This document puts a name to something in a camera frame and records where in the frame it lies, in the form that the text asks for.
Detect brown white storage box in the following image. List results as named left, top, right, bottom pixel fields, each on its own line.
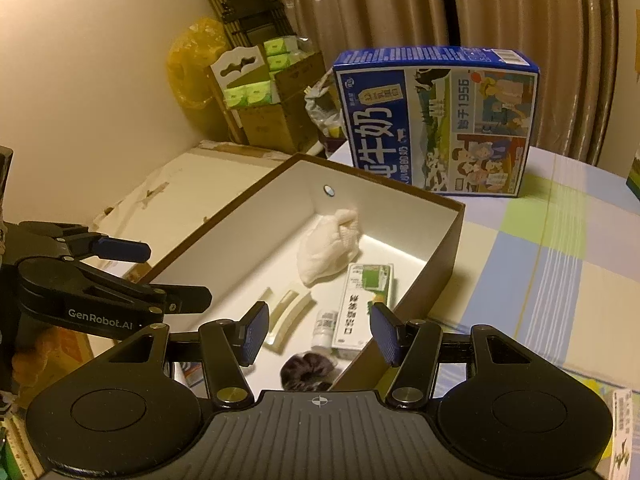
left=148, top=156, right=464, bottom=392

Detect black folding cart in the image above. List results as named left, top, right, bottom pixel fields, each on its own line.
left=208, top=0, right=294, bottom=48

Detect dark hair scrunchie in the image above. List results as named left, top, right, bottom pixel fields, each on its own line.
left=280, top=352, right=335, bottom=392

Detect green milk carton box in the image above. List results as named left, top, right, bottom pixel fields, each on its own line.
left=626, top=146, right=640, bottom=200

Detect small white bottle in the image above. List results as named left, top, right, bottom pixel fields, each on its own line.
left=310, top=310, right=338, bottom=354

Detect cardboard box with tissues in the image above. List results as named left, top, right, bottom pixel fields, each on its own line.
left=210, top=36, right=326, bottom=154

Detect green white medicine box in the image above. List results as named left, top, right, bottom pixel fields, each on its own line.
left=332, top=263, right=394, bottom=361

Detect long white ointment box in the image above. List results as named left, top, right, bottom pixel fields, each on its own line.
left=608, top=389, right=634, bottom=480

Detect white hair clip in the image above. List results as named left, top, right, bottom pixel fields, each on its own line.
left=259, top=282, right=311, bottom=354

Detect blue milk carton box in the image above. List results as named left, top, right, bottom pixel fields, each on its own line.
left=333, top=46, right=540, bottom=197

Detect cartoon patterned mattress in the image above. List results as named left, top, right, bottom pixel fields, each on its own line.
left=86, top=141, right=288, bottom=276

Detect brown curtain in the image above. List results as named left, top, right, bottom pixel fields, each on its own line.
left=281, top=0, right=618, bottom=164

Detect plaid bed sheet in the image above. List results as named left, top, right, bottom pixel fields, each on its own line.
left=431, top=148, right=639, bottom=390

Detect white cloth ball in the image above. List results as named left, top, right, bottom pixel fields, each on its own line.
left=297, top=209, right=361, bottom=287

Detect yellow plastic bag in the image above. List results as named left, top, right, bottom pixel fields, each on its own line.
left=165, top=16, right=230, bottom=110

